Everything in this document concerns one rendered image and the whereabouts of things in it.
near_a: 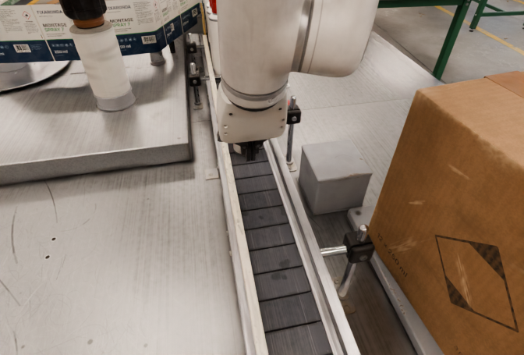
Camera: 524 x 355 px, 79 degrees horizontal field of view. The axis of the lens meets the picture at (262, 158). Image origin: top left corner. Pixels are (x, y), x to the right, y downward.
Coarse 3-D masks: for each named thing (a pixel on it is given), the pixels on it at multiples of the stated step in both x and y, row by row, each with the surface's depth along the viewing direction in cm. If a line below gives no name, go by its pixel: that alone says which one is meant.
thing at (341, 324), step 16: (272, 144) 53; (288, 176) 47; (288, 192) 46; (304, 224) 41; (304, 240) 40; (320, 256) 37; (320, 272) 36; (320, 288) 35; (336, 304) 33; (336, 320) 32; (352, 336) 31; (352, 352) 30
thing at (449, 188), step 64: (448, 128) 32; (512, 128) 30; (384, 192) 45; (448, 192) 34; (512, 192) 27; (384, 256) 48; (448, 256) 35; (512, 256) 28; (448, 320) 37; (512, 320) 29
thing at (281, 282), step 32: (256, 160) 63; (256, 192) 56; (256, 224) 51; (288, 224) 51; (256, 256) 47; (288, 256) 47; (256, 288) 43; (288, 288) 43; (288, 320) 40; (288, 352) 37; (320, 352) 37
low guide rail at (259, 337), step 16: (208, 48) 96; (208, 64) 88; (224, 144) 61; (224, 160) 57; (240, 224) 47; (240, 240) 44; (240, 256) 43; (256, 304) 38; (256, 320) 36; (256, 336) 35; (256, 352) 35
